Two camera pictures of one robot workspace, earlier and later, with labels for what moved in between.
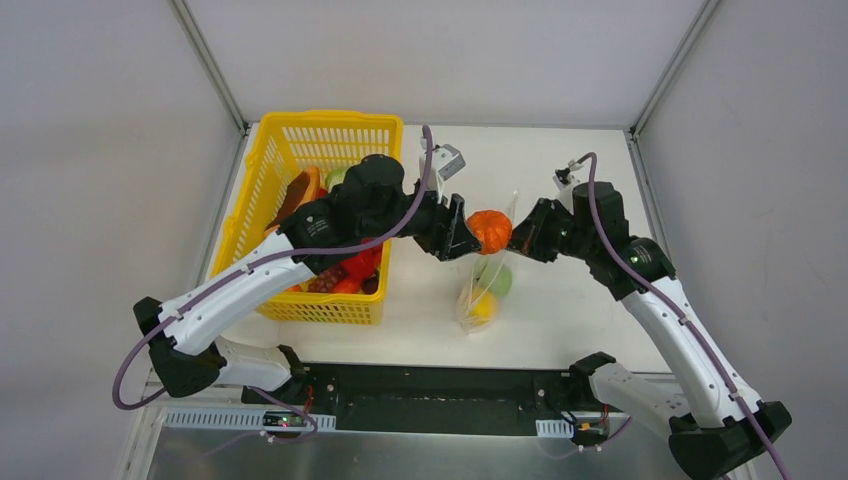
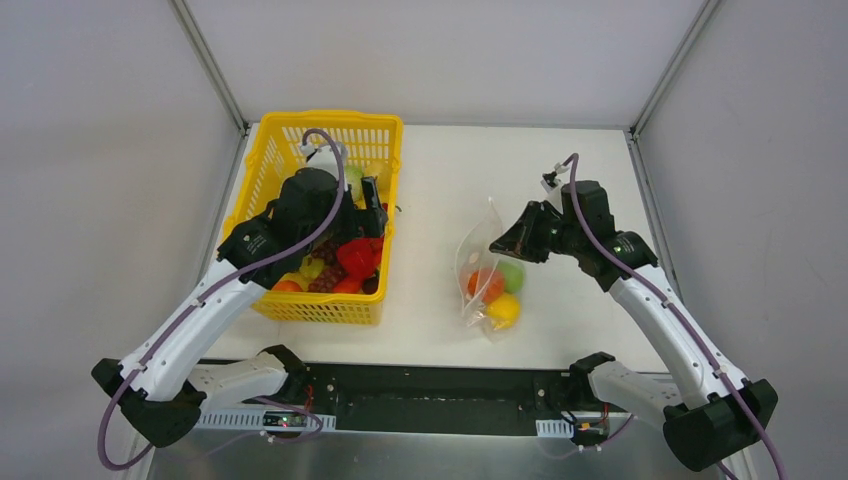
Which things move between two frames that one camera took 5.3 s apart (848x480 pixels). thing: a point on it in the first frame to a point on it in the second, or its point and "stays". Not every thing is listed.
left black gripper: [444, 227] to [366, 216]
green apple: [497, 278] to [513, 273]
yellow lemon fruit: [483, 308] to [504, 311]
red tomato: [347, 286] stays
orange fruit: [492, 228] to [485, 283]
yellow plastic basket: [284, 144] stays
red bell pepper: [365, 263] stays
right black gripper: [544, 230] stays
